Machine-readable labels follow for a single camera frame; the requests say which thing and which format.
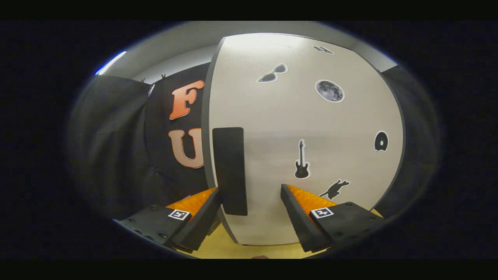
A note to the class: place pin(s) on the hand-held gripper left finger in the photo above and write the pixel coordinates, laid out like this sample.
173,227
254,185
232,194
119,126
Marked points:
202,223

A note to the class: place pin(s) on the row of black cloth clips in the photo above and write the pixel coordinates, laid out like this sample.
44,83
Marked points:
163,76

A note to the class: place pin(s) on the black backdrop cloth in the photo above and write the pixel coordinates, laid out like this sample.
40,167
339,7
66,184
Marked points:
109,147

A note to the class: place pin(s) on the long ceiling light strip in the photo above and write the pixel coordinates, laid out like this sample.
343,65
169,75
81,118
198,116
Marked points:
111,63

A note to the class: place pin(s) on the beige cabinet door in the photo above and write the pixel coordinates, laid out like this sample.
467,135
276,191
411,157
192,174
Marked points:
330,128

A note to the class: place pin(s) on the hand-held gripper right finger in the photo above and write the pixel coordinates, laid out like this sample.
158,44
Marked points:
297,221

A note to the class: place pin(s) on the dark grey cabinet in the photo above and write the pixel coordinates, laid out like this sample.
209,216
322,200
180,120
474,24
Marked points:
205,128

